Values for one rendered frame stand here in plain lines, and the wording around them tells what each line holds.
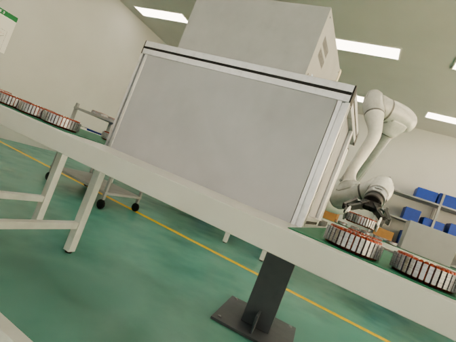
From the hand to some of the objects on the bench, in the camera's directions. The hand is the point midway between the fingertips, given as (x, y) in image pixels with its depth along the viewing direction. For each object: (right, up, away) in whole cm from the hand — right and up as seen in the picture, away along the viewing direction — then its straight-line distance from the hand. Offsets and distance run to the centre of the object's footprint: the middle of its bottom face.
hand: (361, 220), depth 122 cm
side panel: (-84, +24, -4) cm, 87 cm away
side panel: (-28, +3, -31) cm, 42 cm away
